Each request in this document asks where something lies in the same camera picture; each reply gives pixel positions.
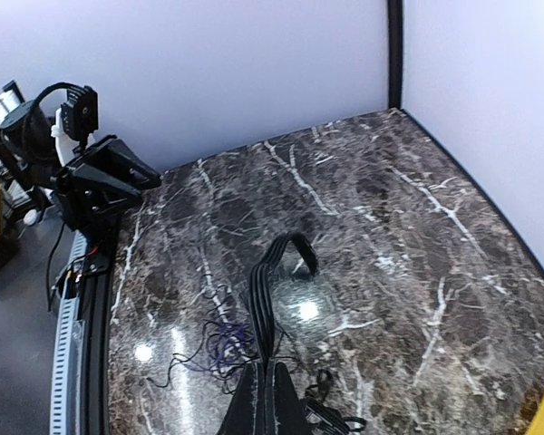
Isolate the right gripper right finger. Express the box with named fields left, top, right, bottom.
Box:
left=265, top=361, right=312, bottom=435

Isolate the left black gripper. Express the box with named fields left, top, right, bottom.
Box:
left=53, top=135, right=161, bottom=230

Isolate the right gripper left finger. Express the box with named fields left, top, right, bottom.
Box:
left=217, top=362, right=266, bottom=435

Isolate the black cable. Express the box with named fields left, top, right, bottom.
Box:
left=247, top=231, right=368, bottom=435

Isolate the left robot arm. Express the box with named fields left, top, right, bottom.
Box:
left=0, top=101, right=161, bottom=232

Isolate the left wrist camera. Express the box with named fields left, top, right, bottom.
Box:
left=51, top=82, right=99, bottom=166

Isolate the black front rail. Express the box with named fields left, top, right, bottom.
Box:
left=78, top=217, right=121, bottom=434

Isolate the white slotted cable duct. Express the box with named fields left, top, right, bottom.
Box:
left=49, top=232, right=87, bottom=434

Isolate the right black frame post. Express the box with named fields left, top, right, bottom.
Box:
left=386, top=0, right=403, bottom=109

